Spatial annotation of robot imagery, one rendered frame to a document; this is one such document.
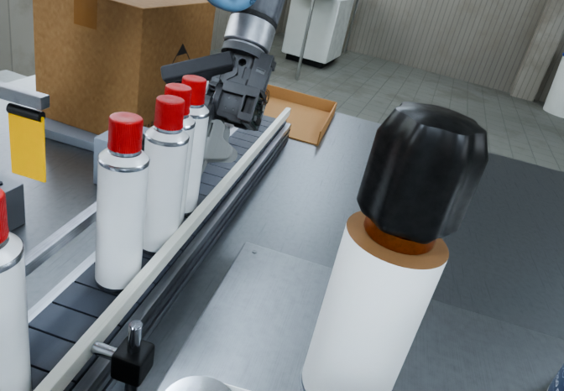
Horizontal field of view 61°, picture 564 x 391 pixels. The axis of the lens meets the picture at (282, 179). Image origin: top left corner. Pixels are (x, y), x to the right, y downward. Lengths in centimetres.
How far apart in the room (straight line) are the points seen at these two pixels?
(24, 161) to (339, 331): 29
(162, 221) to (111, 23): 46
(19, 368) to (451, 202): 35
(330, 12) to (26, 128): 554
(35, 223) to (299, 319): 43
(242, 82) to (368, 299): 44
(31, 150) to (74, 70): 63
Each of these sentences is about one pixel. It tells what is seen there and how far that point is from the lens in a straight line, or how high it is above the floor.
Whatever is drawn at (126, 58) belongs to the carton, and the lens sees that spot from 96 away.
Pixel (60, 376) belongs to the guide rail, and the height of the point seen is 91.
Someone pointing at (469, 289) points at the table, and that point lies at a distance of 85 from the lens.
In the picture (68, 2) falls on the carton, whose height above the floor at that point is 110.
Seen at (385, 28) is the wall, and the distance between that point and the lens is 760.
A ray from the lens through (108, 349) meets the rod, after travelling 49.
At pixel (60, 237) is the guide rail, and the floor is 96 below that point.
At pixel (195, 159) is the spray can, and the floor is 98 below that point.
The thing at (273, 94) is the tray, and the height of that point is 84.
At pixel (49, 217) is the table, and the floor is 83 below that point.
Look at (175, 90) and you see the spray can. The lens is 60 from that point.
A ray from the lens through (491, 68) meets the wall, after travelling 760.
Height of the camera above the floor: 127
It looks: 26 degrees down
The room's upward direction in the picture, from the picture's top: 12 degrees clockwise
